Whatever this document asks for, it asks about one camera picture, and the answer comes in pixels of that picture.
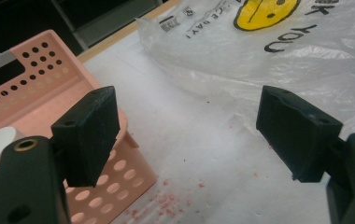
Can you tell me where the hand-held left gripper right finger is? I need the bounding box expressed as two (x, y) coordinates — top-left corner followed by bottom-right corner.
(255, 85), (344, 184)

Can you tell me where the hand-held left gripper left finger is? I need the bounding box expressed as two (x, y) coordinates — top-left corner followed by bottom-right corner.
(50, 85), (121, 189)

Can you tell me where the pink perforated plastic basket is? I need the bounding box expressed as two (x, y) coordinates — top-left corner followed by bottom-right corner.
(0, 29), (158, 224)

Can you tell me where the translucent white plastic bag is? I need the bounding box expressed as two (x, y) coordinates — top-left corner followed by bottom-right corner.
(135, 0), (355, 138)

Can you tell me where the dark device with red light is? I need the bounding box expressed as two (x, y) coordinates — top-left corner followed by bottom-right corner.
(0, 49), (27, 96)

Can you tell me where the grey metal stand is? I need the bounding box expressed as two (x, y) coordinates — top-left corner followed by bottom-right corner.
(50, 0), (164, 51)

